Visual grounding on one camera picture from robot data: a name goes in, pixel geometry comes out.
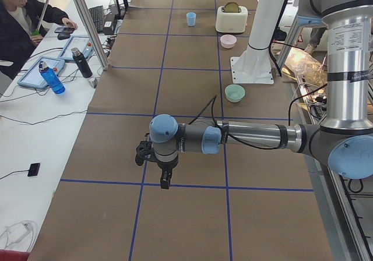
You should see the light blue plastic cup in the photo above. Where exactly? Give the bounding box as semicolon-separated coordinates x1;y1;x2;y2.
186;12;196;27

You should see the green bowl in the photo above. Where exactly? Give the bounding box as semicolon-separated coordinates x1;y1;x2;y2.
224;84;246;103

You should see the small black box device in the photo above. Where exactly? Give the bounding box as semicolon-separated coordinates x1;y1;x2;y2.
27;163;40;177

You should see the pink bowl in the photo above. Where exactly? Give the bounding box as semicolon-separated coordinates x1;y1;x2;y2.
220;34;237;49

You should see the black thermos bottle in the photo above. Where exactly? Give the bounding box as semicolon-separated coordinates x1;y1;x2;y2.
71;48;93;78

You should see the far teach pendant tablet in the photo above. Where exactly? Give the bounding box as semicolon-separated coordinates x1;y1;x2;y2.
58;36;93;62

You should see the teach pendant tablet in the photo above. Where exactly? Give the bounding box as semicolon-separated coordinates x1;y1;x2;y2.
58;36;93;62
17;56;65;90

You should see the blue water bottle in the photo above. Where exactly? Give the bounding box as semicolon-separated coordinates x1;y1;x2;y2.
38;61;65;94

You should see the cream toaster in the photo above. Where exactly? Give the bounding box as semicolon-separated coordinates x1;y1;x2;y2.
215;6;248;33

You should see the near teach pendant tablet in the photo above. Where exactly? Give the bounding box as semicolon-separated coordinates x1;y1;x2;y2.
17;56;65;90

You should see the black computer mouse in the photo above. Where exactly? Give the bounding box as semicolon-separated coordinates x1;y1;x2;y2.
57;32;71;40

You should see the black keyboard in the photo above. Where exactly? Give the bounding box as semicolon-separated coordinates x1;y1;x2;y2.
89;5;104;33

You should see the crumpled clear plastic bag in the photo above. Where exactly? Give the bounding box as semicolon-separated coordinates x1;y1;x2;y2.
282;47;327;86

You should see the smartphone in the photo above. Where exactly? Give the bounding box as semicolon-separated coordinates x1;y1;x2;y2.
54;27;75;34

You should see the bread slice in toaster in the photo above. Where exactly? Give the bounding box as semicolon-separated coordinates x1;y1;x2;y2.
224;2;240;13

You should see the seated person black jacket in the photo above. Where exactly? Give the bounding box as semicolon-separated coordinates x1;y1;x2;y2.
1;0;78;80

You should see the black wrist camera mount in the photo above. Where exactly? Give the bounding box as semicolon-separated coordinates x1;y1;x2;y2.
135;133;157;166

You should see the aluminium frame post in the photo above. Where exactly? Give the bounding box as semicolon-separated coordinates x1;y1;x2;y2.
73;0;109;70

